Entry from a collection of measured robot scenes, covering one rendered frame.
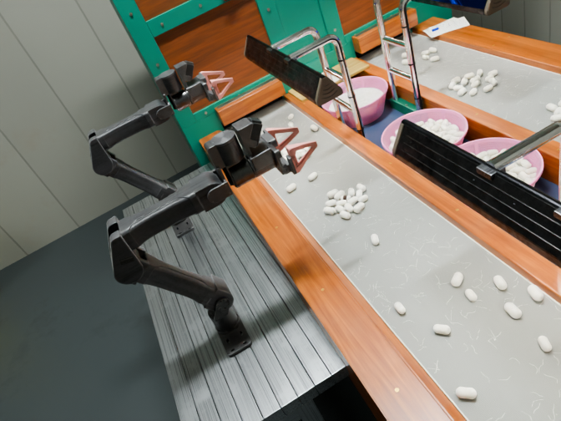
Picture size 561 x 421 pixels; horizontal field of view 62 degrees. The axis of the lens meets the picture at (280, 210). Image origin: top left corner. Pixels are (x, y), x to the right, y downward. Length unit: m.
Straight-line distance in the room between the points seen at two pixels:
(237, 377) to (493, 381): 0.58
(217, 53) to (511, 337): 1.48
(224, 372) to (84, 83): 2.42
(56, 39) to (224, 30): 1.49
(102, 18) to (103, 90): 0.44
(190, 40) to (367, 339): 1.35
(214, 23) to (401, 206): 1.06
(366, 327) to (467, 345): 0.20
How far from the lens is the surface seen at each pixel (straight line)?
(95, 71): 3.29
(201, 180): 1.06
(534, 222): 0.77
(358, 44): 2.17
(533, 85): 1.78
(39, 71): 3.29
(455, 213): 1.26
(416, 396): 0.97
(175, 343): 1.39
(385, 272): 1.18
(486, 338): 1.05
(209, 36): 1.97
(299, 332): 1.23
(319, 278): 1.19
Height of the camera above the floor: 1.62
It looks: 36 degrees down
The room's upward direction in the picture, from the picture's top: 24 degrees counter-clockwise
